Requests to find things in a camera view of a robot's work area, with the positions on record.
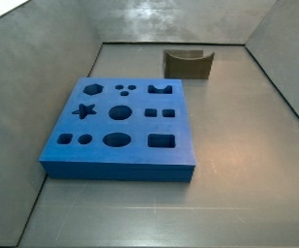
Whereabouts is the blue foam shape-sorter block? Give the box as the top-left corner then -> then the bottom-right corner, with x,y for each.
39,77 -> 195,182

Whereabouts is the dark grey curved fixture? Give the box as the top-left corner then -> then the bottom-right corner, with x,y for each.
163,49 -> 215,79

